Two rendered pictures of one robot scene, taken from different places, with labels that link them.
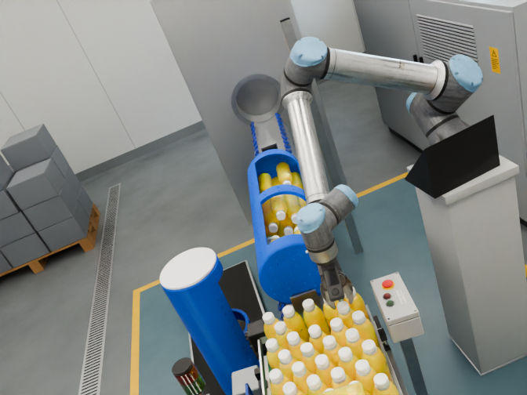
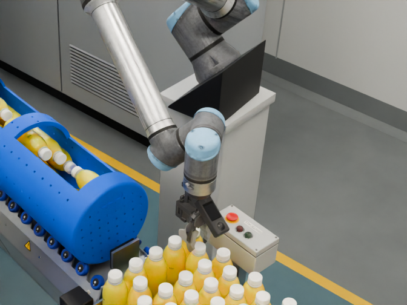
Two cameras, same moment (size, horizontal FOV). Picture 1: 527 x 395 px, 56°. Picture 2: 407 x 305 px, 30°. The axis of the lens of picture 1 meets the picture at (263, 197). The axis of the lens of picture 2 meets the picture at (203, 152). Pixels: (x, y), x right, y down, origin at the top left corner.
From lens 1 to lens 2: 1.26 m
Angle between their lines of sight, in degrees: 45
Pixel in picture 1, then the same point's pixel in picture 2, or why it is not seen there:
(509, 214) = (258, 144)
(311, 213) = (208, 138)
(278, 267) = (98, 216)
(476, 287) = not seen: hidden behind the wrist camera
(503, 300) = not seen: hidden behind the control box
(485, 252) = (236, 186)
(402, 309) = (263, 239)
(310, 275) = (125, 223)
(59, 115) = not seen: outside the picture
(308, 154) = (143, 71)
